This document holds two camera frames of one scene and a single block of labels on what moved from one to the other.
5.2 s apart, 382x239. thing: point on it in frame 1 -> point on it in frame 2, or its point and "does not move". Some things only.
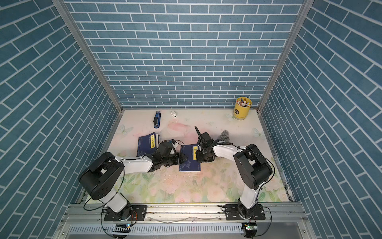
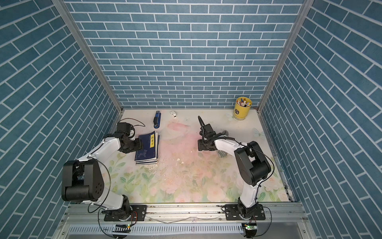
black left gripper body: [172, 160] -> [133, 145]
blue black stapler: [156, 119] does not move
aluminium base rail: [82, 220] does not move
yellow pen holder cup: [242, 107] does not move
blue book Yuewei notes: [147, 144] does not move
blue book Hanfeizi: [191, 164] -> [149, 151]
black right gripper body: [202, 157] -> [203, 145]
